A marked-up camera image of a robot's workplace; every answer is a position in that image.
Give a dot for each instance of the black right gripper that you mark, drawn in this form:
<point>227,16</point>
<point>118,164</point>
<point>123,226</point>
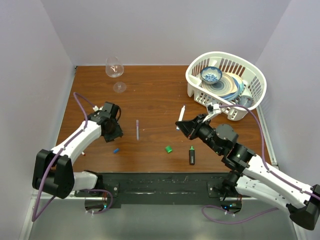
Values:
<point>187,127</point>

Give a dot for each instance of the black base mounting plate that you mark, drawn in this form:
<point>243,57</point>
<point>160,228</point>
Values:
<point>164,193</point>

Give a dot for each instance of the purple highlighter pen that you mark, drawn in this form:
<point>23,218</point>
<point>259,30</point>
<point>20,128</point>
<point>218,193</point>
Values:
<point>137,130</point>

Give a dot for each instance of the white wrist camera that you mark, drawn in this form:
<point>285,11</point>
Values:
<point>97,109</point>
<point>213,110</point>

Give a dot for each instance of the clear wine glass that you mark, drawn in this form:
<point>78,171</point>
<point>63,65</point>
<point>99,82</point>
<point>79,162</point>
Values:
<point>115,69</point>

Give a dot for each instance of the white blue acrylic marker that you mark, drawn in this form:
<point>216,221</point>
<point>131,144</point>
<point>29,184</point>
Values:
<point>182,112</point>

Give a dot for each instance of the green highlighter cap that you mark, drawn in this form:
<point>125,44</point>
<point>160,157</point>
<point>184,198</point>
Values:
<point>168,149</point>

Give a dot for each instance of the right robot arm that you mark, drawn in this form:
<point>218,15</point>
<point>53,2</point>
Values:
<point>251,176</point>

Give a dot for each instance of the white plastic dish basket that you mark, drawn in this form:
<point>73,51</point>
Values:
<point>251,82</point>

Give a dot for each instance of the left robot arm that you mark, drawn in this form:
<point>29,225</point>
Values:
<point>53,171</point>

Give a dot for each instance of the grey patterned mug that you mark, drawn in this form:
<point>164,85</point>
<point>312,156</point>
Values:
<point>244,100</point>

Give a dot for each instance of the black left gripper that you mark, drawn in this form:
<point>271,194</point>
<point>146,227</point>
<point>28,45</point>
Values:
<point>117,132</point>

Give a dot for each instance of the black table edge rail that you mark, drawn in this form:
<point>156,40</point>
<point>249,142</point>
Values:
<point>115,179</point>

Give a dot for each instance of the green highlighter with black body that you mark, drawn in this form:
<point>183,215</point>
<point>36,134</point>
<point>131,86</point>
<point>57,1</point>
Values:
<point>191,155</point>

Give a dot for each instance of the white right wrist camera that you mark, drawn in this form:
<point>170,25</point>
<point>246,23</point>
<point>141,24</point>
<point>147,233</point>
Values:
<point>213,110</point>

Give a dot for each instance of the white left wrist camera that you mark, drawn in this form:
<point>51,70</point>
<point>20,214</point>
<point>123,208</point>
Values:
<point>97,109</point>

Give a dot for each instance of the blue white patterned bowl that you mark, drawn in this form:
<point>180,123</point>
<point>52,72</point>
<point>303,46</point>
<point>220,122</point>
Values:
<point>210,75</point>

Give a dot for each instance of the striped beige plate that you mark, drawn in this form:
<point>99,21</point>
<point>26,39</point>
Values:
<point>227,85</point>

